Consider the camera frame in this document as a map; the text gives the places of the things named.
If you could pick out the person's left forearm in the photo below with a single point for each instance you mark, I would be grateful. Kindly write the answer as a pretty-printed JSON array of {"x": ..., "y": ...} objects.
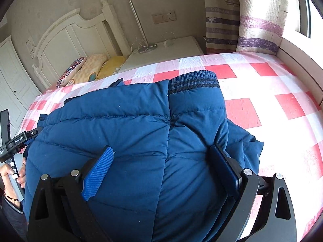
[{"x": 12, "y": 214}]

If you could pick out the small white device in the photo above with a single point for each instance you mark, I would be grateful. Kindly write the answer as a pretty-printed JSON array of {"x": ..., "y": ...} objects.
[{"x": 166, "y": 43}]

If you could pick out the beige striped curtain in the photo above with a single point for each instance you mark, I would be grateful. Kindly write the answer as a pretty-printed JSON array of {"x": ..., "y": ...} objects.
[{"x": 262, "y": 17}]

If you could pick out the white wardrobe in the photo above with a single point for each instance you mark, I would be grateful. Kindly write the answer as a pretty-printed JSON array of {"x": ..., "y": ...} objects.
[{"x": 12, "y": 85}]

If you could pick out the person's left hand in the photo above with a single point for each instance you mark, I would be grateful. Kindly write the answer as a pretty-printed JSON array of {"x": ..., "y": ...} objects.
[{"x": 23, "y": 174}]

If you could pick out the white nightstand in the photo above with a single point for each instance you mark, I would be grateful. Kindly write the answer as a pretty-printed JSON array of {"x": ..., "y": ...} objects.
[{"x": 176, "y": 48}]

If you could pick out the yellow pillow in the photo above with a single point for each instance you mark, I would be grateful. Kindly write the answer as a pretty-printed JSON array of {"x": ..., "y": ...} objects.
[{"x": 111, "y": 66}]

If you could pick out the blue quilted jacket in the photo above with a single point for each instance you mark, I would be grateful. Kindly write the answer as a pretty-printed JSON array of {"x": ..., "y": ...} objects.
[{"x": 126, "y": 131}]

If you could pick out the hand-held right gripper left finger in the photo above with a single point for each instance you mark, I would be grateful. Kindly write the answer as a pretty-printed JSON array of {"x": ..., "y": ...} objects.
[{"x": 97, "y": 174}]

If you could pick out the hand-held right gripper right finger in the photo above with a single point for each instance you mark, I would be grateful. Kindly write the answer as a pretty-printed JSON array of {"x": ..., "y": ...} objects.
[{"x": 227, "y": 174}]

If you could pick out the floral printed pillow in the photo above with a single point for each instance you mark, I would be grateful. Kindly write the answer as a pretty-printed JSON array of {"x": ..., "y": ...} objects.
[{"x": 72, "y": 71}]

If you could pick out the white wall socket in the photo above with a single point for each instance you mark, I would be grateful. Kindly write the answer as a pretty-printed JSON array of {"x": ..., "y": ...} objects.
[{"x": 169, "y": 15}]

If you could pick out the beige printed pillow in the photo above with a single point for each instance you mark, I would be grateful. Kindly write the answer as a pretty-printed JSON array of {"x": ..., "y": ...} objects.
[{"x": 88, "y": 68}]

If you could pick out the beige wall switch plate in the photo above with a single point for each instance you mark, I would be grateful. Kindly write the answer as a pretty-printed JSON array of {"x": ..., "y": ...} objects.
[{"x": 157, "y": 18}]

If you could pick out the window sill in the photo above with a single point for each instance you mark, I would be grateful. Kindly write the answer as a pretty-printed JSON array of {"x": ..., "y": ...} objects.
[{"x": 300, "y": 65}]

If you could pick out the window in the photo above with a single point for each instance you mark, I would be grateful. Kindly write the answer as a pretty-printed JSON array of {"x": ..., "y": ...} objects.
[{"x": 311, "y": 10}]

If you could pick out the pink white checked sheet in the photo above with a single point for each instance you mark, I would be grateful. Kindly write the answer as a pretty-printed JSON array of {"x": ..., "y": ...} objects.
[{"x": 252, "y": 80}]

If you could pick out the grey boat print curtain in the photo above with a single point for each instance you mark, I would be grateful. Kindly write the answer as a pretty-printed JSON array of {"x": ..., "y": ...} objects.
[{"x": 220, "y": 17}]

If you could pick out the white bed headboard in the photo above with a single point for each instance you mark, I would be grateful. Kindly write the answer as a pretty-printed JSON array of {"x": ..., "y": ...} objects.
[{"x": 65, "y": 37}]

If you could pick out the silver lamp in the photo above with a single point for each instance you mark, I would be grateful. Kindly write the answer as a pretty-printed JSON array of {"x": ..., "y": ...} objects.
[{"x": 137, "y": 22}]

